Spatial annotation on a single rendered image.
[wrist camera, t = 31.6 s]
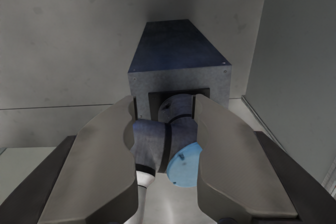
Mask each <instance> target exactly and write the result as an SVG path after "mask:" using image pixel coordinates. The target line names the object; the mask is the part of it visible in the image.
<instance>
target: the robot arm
mask: <svg viewBox="0 0 336 224"><path fill-rule="evenodd" d="M156 173H163V174H167V177H168V178H169V180H170V181H171V182H172V183H173V184H174V185H176V186H178V187H182V188H190V187H195V186H197V204H198V207H199V209H200V210H201V211H202V212H203V213H204V214H206V215H207V216H208V217H210V218H211V219H213V220H214V221H215V222H217V224H336V200H335V199H334V198H333V197H332V196H331V195H330V194H329V192H328V191H327V190H326V189H325V188H324V187H323V186H322V185H321V184H320V183H319V182H318V181H317V180H316V179H315V178H313V177H312V176H311V175H310V174H309V173H308V172H307V171H306V170H305V169H304V168H302V167H301V166H300V165H299V164H298V163H297V162H296V161H295V160H294V159H292V158H291V157H290V156H289V155H288V154H287V153H286V152H285V151H284V150H282V149H281V148H280V147H279V146H278V145H277V144H276V143H275V142H274V141H272V140H271V139H270V138H269V137H268V136H267V135H266V134H265V133H264V132H262V131H254V130H253V129H252V128H251V127H250V126H249V125H248V124H247V123H246V122H245V121H244V120H242V119H241V118H240V117H239V116H237V115H236V114H234V113H233V112H231V111H230V110H228V109H227V108H225V107H223V106H221V105H220V104H218V103H216V102H215V101H213V100H211V99H209V98H208V97H206V96H204V95H203V94H196V95H190V94H176V95H173V96H171V97H169V98H168V99H166V100H165V101H164V102H163V103H162V105H161V106H160V108H159V111H158V121H153V120H147V119H141V118H138V108H137V97H136V96H132V95H127V96H125V97H124V98H122V99H121V100H119V101H118V102H116V103H114V104H113V105H111V106H110V107H108V108H107V109H105V110H104V111H102V112H101V113H99V114H98V115H96V116H95V117H94V118H93V119H91V120H90V121H89V122H88V123H87V124H86V125H85V126H84V127H83V128H82V129H81V130H80V131H79V132H78V133H77V134H76V135H71V136H67V137H66V138H65V139H64V140H63V141H62V142H61V143H60V144H59V145H58V146H57V147H56V148H55V149H54V150H53V151H52V152H51V153H50V154H49V155H48V156H47V157H46V158H45V159H44V160H43V161H42V162H41V163H40V164H39V165H38V166H37V167H36V168H35V169H34V170H33V171H32V172H31V173H30V174H29V175H28V176H27V177H26V178H25V179H24V180H23V181H22V182H21V183H20V184H19V185H18V186H17V187H16V188H15V189H14V191H13V192H12V193H11V194H10V195H9V196H8V197H7V198H6V199H5V200H4V202H3V203H2V204H1V205H0V224H143V219H144V210H145V201H146V193H147V187H148V186H149V185H150V184H151V183H152V182H153V181H154V180H155V176H156Z"/></svg>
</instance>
